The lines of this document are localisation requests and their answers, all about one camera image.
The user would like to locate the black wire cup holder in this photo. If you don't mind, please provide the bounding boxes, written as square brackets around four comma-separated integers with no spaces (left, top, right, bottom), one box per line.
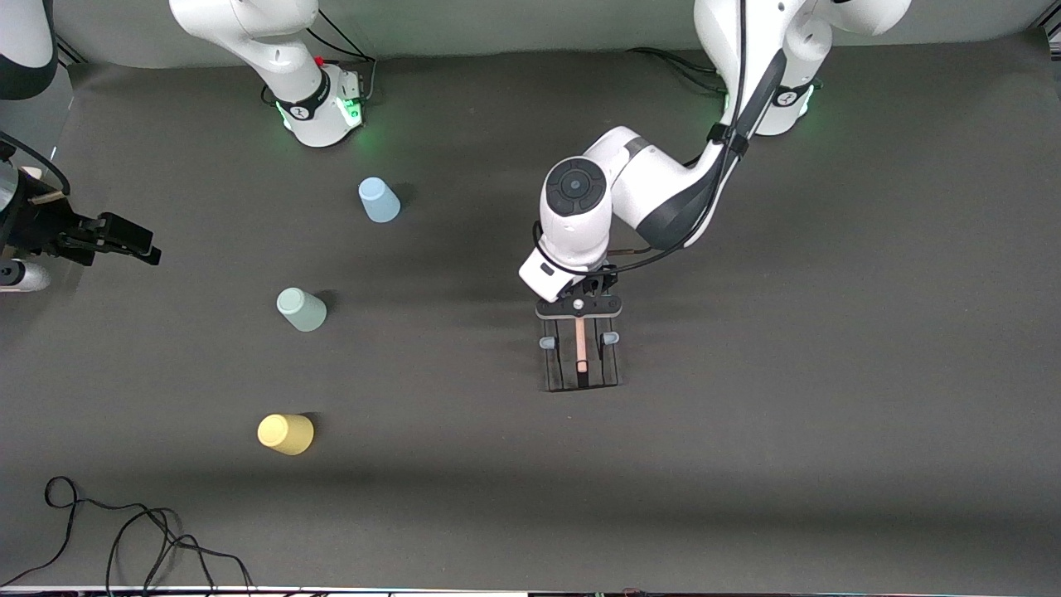
[539,318,622,393]

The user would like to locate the pale green plastic cup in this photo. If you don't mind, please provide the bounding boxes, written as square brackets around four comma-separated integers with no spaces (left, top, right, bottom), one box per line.
[276,287,327,333]

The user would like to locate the yellow plastic cup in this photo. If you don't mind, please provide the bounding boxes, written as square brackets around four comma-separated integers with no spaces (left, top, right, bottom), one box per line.
[257,414,316,456]

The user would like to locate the light blue plastic cup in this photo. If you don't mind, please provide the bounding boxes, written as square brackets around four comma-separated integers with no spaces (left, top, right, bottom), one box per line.
[358,177,401,224]

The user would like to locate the dark grey table mat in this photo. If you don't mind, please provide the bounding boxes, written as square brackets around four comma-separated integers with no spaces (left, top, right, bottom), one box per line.
[0,33,1061,592]

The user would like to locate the black left arm base cables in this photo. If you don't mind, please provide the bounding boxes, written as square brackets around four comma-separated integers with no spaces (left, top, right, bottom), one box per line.
[626,46,722,94]

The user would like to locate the black arm base cables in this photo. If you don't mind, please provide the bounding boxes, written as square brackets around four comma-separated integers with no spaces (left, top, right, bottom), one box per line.
[626,46,722,94]
[261,8,379,109]

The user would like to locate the loose black cable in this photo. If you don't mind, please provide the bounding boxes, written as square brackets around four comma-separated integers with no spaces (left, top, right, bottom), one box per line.
[0,476,254,595]

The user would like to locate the black right arm base cables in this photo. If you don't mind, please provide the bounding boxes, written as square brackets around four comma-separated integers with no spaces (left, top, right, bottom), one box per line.
[261,8,379,109]

